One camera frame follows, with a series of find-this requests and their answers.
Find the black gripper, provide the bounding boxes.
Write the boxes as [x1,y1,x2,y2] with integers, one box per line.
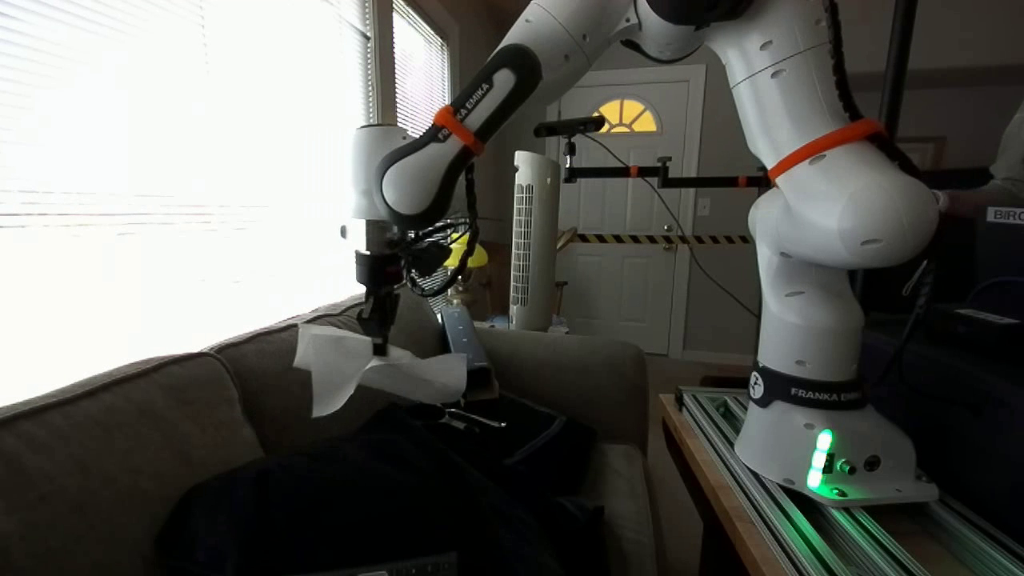
[351,220,409,361]

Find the white paper napkin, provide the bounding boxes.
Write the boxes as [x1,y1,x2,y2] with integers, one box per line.
[292,320,475,423]

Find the black box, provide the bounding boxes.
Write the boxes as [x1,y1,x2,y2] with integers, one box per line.
[157,418,557,576]

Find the dark grey remote control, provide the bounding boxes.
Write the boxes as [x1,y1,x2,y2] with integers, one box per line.
[438,299,497,396]

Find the yellow funnel-shaped object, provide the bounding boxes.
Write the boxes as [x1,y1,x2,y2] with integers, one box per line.
[445,229,494,275]

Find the thin silver metal rod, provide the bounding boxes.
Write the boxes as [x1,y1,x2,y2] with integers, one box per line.
[443,401,513,431]

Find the white tower fan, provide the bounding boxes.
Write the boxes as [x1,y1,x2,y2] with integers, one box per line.
[508,147,562,333]

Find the black bag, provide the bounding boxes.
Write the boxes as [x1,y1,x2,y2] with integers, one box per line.
[425,389,605,576]

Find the large white window blind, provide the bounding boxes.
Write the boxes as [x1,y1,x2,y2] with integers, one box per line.
[0,0,378,409]

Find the narrow window with blind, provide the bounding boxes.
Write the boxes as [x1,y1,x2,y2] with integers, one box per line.
[390,7,451,141]

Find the white door with arched window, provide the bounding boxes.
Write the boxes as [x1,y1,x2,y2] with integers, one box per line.
[543,60,706,357]

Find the black and yellow caution tape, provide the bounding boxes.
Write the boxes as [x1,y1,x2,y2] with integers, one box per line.
[555,229,758,250]

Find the beige fabric couch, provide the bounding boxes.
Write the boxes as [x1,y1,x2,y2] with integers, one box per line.
[0,293,660,576]

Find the black boom with orange clamps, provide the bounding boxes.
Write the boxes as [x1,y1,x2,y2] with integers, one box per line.
[560,138,781,197]

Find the black vertical pole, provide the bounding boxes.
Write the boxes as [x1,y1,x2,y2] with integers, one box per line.
[873,0,923,147]

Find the black case with white label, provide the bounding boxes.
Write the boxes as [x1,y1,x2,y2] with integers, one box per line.
[937,197,1024,323]

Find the person in white shirt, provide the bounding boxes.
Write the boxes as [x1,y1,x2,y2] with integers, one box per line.
[937,101,1024,214]

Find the black camera on boom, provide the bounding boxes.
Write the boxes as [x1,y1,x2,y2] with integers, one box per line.
[532,112,607,141]

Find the thin black hanging cable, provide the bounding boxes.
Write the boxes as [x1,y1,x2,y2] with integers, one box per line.
[580,133,761,320]

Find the aluminium rail base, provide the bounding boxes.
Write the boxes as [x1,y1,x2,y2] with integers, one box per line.
[676,384,1024,576]

